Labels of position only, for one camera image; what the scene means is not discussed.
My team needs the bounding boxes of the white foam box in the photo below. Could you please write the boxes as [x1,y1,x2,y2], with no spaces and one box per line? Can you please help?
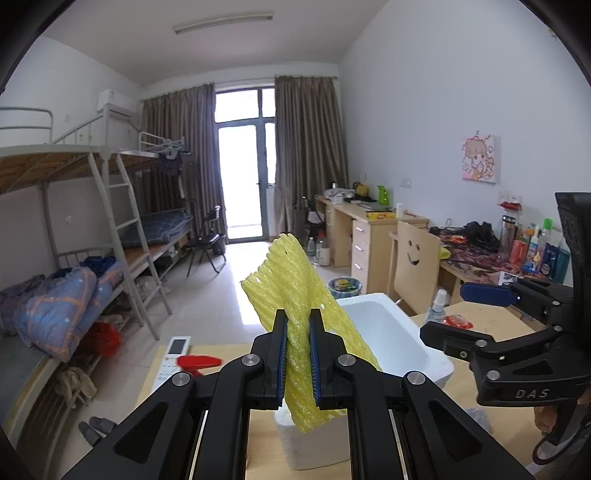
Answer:
[274,292,455,472]

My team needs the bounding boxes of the white metal bunk bed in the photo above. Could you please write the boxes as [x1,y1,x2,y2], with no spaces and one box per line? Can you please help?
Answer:
[115,130,197,287]
[0,107,172,462]

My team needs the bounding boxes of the dark hanging clothes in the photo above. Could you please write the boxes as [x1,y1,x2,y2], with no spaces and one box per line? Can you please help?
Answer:
[157,152,185,179]

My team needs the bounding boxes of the wooden desk with drawers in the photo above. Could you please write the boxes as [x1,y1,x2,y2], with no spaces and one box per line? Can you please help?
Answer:
[315,194,430,287]

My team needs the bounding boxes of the dark bag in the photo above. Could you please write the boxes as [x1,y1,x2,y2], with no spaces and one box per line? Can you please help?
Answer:
[464,222,500,252]

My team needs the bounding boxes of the dark blue cloth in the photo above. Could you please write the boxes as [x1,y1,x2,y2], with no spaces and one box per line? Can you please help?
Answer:
[81,255,117,278]

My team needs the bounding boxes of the ceiling tube light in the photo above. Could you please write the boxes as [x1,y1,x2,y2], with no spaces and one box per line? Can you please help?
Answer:
[173,11,274,34]

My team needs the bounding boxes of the row of toiletry bottles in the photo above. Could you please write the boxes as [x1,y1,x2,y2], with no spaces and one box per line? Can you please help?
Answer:
[498,215,573,283]

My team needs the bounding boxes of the pink cartoon wall poster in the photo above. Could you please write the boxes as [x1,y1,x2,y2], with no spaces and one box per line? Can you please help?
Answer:
[461,134,502,184]

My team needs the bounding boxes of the white air conditioner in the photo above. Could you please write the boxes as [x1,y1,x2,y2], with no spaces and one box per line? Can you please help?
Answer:
[96,89,140,121]

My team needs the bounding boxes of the blue plaid bedding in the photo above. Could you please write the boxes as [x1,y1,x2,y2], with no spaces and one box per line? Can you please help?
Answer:
[119,210,194,247]

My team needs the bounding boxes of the clear spray bottle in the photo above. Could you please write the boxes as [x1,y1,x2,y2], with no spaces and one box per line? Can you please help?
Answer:
[425,289,448,324]

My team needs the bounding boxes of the white metal bunk ladder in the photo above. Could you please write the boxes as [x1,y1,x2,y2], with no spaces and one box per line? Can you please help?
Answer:
[88,152,172,340]

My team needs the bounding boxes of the black folding chair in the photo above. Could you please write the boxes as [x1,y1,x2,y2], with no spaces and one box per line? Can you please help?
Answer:
[182,205,228,278]

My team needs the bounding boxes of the wooden desk with printed mat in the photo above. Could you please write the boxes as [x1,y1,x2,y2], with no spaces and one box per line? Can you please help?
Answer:
[389,228,573,308]

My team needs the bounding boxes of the glass balcony door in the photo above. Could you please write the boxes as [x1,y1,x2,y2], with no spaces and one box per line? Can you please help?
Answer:
[213,85,278,241]

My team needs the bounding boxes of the white remote control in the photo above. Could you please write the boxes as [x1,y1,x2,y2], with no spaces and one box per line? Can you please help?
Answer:
[152,337,192,391]

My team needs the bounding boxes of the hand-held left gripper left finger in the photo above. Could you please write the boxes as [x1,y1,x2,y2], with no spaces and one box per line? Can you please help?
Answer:
[62,308,289,480]

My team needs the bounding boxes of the blue quilt with orange stripes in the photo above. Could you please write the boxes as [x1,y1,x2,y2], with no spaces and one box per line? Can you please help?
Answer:
[14,265,124,363]

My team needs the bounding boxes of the beige cloth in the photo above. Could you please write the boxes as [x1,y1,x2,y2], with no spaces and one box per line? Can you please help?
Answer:
[55,367,98,409]

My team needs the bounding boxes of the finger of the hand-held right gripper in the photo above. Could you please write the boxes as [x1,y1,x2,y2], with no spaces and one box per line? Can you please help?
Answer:
[460,277,575,330]
[419,320,561,370]

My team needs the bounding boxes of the person's right hand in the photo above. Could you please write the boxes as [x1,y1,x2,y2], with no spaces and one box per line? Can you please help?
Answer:
[534,406,560,433]

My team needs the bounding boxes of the grey blue cloth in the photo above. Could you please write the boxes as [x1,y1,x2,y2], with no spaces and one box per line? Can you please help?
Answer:
[0,274,47,340]

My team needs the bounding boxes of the white pump bottle red top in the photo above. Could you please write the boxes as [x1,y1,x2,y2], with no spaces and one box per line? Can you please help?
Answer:
[177,354,225,379]

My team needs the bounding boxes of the brown curtain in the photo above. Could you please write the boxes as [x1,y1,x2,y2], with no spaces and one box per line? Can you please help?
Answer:
[140,83,227,241]
[274,75,349,236]

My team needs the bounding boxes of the yellow foam net sleeve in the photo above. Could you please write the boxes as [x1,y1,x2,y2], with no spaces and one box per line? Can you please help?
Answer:
[240,233,383,433]

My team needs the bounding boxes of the red bag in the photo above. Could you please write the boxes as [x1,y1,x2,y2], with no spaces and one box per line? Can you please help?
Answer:
[83,322,123,357]

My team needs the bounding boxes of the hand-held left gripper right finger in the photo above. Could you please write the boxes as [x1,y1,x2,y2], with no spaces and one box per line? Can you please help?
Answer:
[308,308,536,480]

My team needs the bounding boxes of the colourful trash bin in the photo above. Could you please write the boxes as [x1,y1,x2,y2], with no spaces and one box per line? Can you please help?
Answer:
[329,275,364,299]

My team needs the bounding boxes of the wooden chair with smiley face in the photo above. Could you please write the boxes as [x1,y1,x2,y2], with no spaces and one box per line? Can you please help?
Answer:
[387,220,441,317]

